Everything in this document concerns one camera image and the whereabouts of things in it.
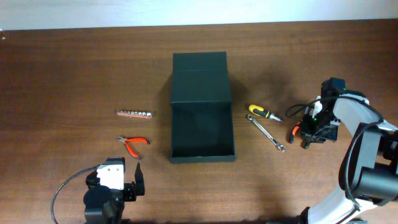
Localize silver combination wrench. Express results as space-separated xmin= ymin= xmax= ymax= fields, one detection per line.
xmin=246 ymin=114 xmax=285 ymax=152

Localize small red cutting pliers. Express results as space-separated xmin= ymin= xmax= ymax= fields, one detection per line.
xmin=118 ymin=136 xmax=150 ymax=160

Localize orange black needle-nose pliers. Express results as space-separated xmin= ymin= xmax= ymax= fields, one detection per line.
xmin=289 ymin=121 xmax=301 ymax=144

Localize orange socket bit rail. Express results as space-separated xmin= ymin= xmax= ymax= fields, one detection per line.
xmin=116 ymin=110 xmax=152 ymax=119

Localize dark green open box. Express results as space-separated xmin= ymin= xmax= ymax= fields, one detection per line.
xmin=170 ymin=52 xmax=236 ymax=164

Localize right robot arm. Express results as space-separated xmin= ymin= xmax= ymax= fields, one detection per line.
xmin=292 ymin=78 xmax=397 ymax=223

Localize yellow black screwdriver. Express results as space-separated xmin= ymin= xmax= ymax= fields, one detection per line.
xmin=249 ymin=105 xmax=282 ymax=122

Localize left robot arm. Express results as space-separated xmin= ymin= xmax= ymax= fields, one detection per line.
xmin=83 ymin=157 xmax=146 ymax=224

